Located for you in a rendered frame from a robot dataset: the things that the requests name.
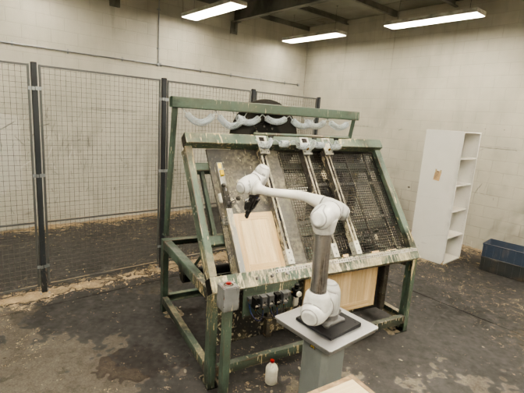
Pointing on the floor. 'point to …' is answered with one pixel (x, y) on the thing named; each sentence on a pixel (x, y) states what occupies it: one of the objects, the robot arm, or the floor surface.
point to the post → (224, 352)
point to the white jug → (271, 373)
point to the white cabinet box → (444, 193)
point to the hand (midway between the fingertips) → (247, 213)
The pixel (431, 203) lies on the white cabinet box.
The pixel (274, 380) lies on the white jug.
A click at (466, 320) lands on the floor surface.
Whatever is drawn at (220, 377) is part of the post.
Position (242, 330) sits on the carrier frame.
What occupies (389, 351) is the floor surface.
